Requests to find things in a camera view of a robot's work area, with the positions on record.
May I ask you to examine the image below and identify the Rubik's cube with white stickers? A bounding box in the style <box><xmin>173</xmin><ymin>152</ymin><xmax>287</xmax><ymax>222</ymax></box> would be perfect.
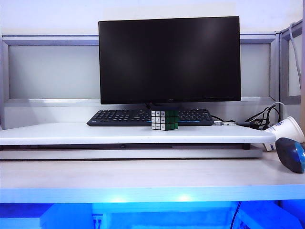
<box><xmin>151</xmin><ymin>109</ymin><xmax>180</xmax><ymax>131</ymax></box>

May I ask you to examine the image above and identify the white paper cup blue print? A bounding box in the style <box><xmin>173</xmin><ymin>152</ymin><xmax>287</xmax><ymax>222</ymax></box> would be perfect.
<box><xmin>263</xmin><ymin>116</ymin><xmax>305</xmax><ymax>152</ymax></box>

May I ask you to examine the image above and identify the white desk riser platform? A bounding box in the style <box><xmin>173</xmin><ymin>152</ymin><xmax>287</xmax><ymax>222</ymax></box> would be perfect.
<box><xmin>0</xmin><ymin>122</ymin><xmax>276</xmax><ymax>161</ymax></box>

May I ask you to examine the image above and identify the grey and blue computer mouse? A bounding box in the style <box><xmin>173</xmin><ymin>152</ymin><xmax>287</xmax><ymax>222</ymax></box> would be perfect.
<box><xmin>275</xmin><ymin>137</ymin><xmax>305</xmax><ymax>174</ymax></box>

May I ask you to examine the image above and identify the black computer monitor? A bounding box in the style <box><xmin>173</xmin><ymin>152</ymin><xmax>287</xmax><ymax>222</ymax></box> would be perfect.
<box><xmin>98</xmin><ymin>16</ymin><xmax>242</xmax><ymax>111</ymax></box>

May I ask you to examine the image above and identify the narrow grey framed partition panel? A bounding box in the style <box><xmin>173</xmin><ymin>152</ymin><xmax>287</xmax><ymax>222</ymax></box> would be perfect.
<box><xmin>279</xmin><ymin>20</ymin><xmax>305</xmax><ymax>105</ymax></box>

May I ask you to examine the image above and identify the white hanging cable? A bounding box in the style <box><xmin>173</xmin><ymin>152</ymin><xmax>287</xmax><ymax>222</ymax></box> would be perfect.
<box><xmin>289</xmin><ymin>22</ymin><xmax>302</xmax><ymax>96</ymax></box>

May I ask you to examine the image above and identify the silver cable connector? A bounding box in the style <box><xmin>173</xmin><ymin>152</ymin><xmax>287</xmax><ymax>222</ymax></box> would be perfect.
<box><xmin>213</xmin><ymin>120</ymin><xmax>239</xmax><ymax>126</ymax></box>

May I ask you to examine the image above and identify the black computer keyboard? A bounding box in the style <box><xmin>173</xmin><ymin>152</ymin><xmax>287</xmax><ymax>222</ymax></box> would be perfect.
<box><xmin>86</xmin><ymin>109</ymin><xmax>215</xmax><ymax>127</ymax></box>

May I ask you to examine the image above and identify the black cable bundle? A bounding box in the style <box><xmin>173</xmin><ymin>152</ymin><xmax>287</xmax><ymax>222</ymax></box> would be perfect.
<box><xmin>244</xmin><ymin>106</ymin><xmax>280</xmax><ymax>131</ymax></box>

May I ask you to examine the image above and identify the thin blue cable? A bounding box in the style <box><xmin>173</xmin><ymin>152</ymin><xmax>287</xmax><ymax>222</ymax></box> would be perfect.
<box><xmin>232</xmin><ymin>201</ymin><xmax>242</xmax><ymax>229</ymax></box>

